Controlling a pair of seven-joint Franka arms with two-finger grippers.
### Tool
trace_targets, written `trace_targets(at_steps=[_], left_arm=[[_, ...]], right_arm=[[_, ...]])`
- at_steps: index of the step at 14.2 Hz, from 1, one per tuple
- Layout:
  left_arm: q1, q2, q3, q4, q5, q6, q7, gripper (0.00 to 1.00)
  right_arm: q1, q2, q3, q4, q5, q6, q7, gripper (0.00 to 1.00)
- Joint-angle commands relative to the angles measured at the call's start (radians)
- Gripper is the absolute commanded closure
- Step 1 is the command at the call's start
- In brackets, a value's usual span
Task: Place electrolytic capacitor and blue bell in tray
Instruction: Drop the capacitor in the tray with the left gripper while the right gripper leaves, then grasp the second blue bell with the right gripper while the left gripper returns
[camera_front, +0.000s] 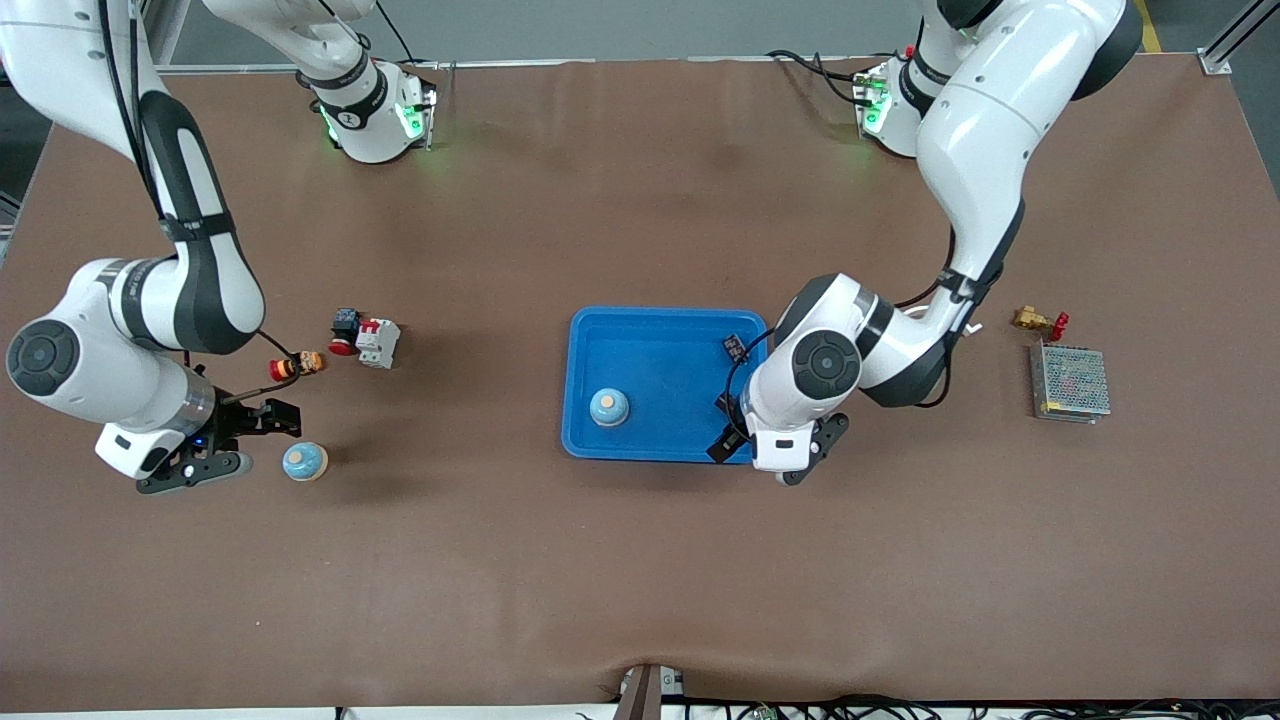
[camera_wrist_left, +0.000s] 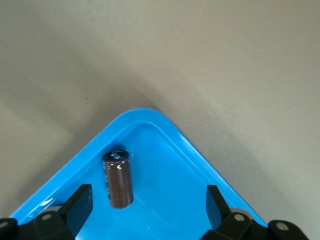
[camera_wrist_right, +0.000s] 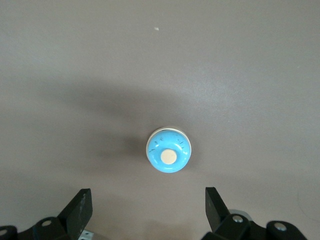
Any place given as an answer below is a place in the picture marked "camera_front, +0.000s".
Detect blue dome bell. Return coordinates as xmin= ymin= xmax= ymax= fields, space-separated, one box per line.
xmin=588 ymin=386 xmax=632 ymax=430
xmin=282 ymin=441 xmax=329 ymax=483

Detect blue plastic tray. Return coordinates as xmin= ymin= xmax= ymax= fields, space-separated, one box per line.
xmin=561 ymin=306 xmax=770 ymax=465

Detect red orange push button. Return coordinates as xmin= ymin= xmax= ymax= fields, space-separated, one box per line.
xmin=268 ymin=350 xmax=326 ymax=384

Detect white red circuit breaker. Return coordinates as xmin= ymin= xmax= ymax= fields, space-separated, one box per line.
xmin=356 ymin=317 xmax=402 ymax=370

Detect brown table mat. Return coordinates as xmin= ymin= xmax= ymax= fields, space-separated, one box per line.
xmin=0 ymin=55 xmax=1280 ymax=713

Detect metal mesh power supply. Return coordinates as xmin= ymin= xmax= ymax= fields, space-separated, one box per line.
xmin=1028 ymin=340 xmax=1112 ymax=425

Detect camera mounting post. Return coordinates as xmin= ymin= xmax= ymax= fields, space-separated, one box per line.
xmin=612 ymin=664 xmax=686 ymax=720

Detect white curved bracket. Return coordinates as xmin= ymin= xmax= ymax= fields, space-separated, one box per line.
xmin=900 ymin=304 xmax=985 ymax=335

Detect brass valve red handle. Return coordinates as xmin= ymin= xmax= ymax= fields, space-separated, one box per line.
xmin=1011 ymin=306 xmax=1071 ymax=343

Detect black base cables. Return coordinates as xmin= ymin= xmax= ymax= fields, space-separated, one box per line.
xmin=765 ymin=48 xmax=873 ymax=107

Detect aluminium frame profile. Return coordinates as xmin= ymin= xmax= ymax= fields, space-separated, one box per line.
xmin=1198 ymin=0 xmax=1280 ymax=77

